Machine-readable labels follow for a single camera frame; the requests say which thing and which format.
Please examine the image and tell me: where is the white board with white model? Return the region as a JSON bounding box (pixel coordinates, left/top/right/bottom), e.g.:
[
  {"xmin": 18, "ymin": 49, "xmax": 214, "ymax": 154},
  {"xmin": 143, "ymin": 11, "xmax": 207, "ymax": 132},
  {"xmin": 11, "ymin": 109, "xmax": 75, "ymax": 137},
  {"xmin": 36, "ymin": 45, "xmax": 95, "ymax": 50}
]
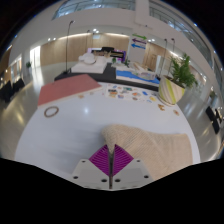
[{"xmin": 70, "ymin": 53, "xmax": 108, "ymax": 75}]

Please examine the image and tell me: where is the potted plant in striped pot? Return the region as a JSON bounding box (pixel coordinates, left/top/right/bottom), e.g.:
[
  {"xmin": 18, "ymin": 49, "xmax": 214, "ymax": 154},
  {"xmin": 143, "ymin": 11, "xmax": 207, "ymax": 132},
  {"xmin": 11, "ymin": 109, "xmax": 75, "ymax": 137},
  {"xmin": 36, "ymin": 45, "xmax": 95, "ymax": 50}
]
[{"xmin": 157, "ymin": 53, "xmax": 198, "ymax": 106}]

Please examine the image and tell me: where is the black piano with purple backdrop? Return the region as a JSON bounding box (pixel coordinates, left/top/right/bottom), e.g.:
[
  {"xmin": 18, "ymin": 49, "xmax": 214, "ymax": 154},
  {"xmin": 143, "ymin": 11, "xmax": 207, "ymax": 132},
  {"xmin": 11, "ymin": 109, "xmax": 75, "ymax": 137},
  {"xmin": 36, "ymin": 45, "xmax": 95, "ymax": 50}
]
[{"xmin": 87, "ymin": 46, "xmax": 127, "ymax": 63}]

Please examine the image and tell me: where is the small wooden ring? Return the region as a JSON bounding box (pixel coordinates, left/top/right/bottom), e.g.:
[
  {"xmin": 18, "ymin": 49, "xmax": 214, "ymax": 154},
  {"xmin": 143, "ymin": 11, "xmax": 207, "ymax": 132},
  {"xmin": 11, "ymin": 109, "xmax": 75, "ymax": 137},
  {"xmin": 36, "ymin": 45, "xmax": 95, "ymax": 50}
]
[{"xmin": 43, "ymin": 105, "xmax": 60, "ymax": 119}]

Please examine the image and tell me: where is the beige knitted towel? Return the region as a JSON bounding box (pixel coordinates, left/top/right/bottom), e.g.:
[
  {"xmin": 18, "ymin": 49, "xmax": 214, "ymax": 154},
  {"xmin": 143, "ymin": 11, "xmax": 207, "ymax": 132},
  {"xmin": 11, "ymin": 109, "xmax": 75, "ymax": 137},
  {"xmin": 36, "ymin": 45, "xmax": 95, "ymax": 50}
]
[{"xmin": 100, "ymin": 124, "xmax": 194, "ymax": 181}]

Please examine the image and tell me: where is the blue flat mat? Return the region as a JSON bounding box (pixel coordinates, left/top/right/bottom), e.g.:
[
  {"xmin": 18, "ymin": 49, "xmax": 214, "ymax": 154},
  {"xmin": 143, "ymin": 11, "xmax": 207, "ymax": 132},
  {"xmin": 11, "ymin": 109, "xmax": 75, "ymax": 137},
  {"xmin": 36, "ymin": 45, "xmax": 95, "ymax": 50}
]
[{"xmin": 115, "ymin": 69, "xmax": 161, "ymax": 86}]

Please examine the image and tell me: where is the group of black chairs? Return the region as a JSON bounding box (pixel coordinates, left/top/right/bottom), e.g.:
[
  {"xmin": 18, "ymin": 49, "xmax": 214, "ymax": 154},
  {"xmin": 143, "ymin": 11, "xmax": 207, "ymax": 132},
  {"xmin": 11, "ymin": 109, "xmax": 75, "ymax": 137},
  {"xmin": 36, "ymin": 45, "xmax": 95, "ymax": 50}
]
[
  {"xmin": 0, "ymin": 78, "xmax": 26, "ymax": 101},
  {"xmin": 204, "ymin": 105, "xmax": 224, "ymax": 134}
]

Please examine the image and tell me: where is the white sheet of colourful stickers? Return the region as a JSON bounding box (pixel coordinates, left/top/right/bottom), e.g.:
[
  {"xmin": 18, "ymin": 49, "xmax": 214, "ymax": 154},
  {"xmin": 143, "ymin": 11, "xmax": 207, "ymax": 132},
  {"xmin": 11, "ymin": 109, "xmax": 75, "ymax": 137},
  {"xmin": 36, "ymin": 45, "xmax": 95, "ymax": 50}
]
[{"xmin": 104, "ymin": 83, "xmax": 159, "ymax": 104}]

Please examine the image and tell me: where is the white pillar with arrow signs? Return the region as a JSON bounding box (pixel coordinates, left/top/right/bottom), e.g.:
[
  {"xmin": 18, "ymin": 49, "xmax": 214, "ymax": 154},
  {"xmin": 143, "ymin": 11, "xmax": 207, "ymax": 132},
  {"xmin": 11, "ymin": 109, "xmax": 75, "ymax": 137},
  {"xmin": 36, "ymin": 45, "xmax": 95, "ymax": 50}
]
[{"xmin": 129, "ymin": 32, "xmax": 148, "ymax": 66}]

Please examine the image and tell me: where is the tall black microphone stand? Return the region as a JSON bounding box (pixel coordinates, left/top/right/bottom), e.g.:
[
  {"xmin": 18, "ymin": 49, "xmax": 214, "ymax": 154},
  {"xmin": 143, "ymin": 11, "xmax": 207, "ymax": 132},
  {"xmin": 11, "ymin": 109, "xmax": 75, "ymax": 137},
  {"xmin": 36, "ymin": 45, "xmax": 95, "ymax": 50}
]
[{"xmin": 63, "ymin": 19, "xmax": 76, "ymax": 76}]

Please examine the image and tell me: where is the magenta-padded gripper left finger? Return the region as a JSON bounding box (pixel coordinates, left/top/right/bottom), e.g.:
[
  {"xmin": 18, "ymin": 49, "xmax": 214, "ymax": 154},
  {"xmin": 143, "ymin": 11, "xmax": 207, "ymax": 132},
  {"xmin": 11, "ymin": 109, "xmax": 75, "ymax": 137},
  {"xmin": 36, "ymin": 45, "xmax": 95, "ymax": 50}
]
[{"xmin": 71, "ymin": 144, "xmax": 111, "ymax": 190}]

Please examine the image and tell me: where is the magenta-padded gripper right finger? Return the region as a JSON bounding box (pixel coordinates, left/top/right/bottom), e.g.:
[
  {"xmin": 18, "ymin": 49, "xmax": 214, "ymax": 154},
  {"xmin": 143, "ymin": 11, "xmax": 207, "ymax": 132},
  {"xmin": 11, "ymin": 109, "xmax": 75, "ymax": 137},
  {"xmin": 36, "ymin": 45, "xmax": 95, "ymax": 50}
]
[{"xmin": 111, "ymin": 144, "xmax": 155, "ymax": 190}]

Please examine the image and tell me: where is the black low table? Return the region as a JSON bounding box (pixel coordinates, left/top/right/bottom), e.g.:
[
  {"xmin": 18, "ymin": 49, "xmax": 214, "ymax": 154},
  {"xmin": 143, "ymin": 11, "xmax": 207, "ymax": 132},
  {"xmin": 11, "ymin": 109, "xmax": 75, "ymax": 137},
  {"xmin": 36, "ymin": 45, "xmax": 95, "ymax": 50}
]
[{"xmin": 54, "ymin": 63, "xmax": 161, "ymax": 93}]

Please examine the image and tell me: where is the red flat mat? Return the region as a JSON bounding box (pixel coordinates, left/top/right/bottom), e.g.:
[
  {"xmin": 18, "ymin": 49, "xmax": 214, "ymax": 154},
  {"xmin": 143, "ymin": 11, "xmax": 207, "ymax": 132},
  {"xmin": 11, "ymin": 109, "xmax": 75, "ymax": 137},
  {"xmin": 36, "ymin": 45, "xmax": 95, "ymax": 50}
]
[{"xmin": 37, "ymin": 73, "xmax": 103, "ymax": 108}]

